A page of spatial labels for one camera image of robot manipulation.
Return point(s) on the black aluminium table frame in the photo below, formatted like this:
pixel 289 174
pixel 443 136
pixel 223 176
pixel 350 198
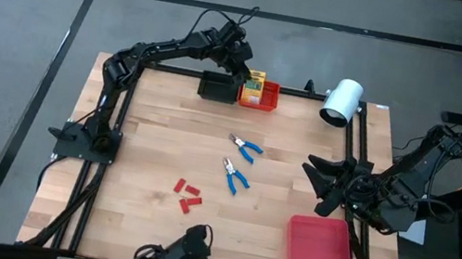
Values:
pixel 293 92

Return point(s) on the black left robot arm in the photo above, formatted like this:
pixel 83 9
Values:
pixel 155 48

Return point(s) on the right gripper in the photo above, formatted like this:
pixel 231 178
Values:
pixel 361 191

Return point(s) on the small black bracket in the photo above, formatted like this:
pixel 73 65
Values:
pixel 310 87

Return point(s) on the cylindrical spotlight lamp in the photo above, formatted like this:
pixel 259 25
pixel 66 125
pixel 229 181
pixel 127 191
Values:
pixel 343 99

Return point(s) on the yellow green crayon box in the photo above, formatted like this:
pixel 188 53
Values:
pixel 257 78
pixel 258 73
pixel 252 91

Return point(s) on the red plastic basket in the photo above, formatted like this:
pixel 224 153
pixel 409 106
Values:
pixel 270 96

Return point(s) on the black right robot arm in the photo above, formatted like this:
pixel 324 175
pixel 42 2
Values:
pixel 422 166

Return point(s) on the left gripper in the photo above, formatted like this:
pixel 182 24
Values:
pixel 231 42

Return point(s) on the black plastic basket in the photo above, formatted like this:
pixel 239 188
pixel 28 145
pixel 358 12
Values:
pixel 214 89

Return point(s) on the white paper sheet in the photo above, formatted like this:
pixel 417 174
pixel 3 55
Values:
pixel 416 233

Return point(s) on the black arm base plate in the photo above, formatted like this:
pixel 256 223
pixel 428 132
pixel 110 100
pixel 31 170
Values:
pixel 68 144

